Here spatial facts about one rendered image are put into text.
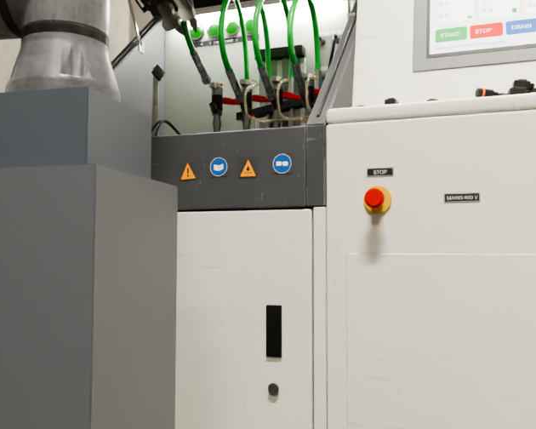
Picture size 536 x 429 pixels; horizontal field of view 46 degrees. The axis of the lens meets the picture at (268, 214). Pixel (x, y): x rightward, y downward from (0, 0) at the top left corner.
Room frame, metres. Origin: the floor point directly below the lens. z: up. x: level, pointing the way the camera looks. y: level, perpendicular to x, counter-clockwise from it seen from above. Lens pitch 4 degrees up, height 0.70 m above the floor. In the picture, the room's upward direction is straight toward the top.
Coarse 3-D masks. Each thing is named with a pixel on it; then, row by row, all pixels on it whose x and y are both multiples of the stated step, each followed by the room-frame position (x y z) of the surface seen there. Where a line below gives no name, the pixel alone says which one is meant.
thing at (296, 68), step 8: (296, 0) 1.39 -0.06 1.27; (312, 8) 1.51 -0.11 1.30; (288, 16) 1.36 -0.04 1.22; (312, 16) 1.53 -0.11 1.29; (288, 24) 1.35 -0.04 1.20; (312, 24) 1.54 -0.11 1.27; (288, 32) 1.35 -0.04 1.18; (288, 40) 1.35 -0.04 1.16; (288, 48) 1.36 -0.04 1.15; (296, 64) 1.38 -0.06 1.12; (320, 64) 1.56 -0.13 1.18; (296, 72) 1.40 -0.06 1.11; (320, 72) 1.56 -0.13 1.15; (296, 80) 1.42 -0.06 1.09; (304, 80) 1.43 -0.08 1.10; (320, 80) 1.56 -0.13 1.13; (304, 88) 1.44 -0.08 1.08; (320, 88) 1.56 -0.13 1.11; (304, 96) 1.45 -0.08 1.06
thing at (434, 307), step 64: (384, 0) 1.47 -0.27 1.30; (384, 64) 1.43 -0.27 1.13; (512, 64) 1.33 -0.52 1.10; (384, 128) 1.17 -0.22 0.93; (448, 128) 1.13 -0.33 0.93; (512, 128) 1.09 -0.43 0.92; (448, 192) 1.13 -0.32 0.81; (512, 192) 1.09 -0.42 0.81; (384, 256) 1.17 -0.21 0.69; (448, 256) 1.13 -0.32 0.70; (512, 256) 1.09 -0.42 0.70; (384, 320) 1.17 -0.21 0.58; (448, 320) 1.13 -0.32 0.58; (512, 320) 1.09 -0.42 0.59; (384, 384) 1.17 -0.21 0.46; (448, 384) 1.13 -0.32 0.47; (512, 384) 1.10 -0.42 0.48
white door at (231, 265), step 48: (192, 240) 1.31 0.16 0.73; (240, 240) 1.27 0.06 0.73; (288, 240) 1.24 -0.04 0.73; (192, 288) 1.31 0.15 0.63; (240, 288) 1.27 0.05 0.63; (288, 288) 1.24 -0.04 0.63; (192, 336) 1.31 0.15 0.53; (240, 336) 1.27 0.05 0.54; (288, 336) 1.24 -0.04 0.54; (192, 384) 1.31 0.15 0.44; (240, 384) 1.27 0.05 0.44; (288, 384) 1.24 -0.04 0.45
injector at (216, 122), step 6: (216, 90) 1.56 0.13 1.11; (222, 90) 1.57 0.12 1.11; (216, 96) 1.56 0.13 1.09; (222, 96) 1.57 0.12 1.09; (216, 102) 1.56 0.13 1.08; (222, 102) 1.57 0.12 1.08; (216, 108) 1.55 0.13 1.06; (222, 108) 1.57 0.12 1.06; (216, 114) 1.56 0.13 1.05; (216, 120) 1.57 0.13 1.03; (216, 126) 1.57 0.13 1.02
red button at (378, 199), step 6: (378, 186) 1.17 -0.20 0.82; (366, 192) 1.15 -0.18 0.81; (372, 192) 1.14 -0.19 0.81; (378, 192) 1.14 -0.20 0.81; (384, 192) 1.17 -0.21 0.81; (366, 198) 1.14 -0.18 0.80; (372, 198) 1.14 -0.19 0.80; (378, 198) 1.14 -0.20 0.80; (384, 198) 1.14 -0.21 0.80; (390, 198) 1.16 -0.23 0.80; (366, 204) 1.18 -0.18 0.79; (372, 204) 1.14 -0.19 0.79; (378, 204) 1.14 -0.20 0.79; (384, 204) 1.17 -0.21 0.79; (390, 204) 1.17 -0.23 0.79; (372, 210) 1.18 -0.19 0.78; (378, 210) 1.17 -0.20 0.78; (384, 210) 1.17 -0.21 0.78
